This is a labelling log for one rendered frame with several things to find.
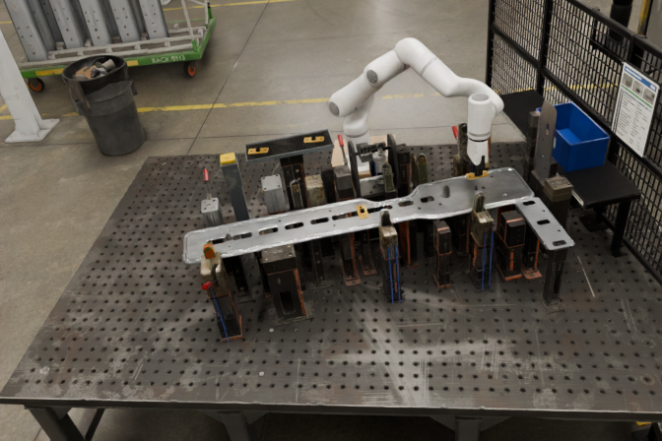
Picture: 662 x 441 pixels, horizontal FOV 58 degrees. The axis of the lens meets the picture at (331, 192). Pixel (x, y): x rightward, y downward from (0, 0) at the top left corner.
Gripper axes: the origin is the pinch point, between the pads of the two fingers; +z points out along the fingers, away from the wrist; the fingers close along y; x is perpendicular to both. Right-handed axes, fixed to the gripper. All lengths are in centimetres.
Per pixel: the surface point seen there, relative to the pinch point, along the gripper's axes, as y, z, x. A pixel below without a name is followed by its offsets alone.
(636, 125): 14, -16, 54
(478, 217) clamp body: 21.5, 5.1, -7.8
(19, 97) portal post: -326, 72, -285
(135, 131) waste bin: -268, 94, -186
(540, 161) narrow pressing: -0.8, 2.8, 26.4
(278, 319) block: 19, 38, -87
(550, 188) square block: 14.0, 4.9, 23.4
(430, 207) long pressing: 5.2, 9.5, -20.9
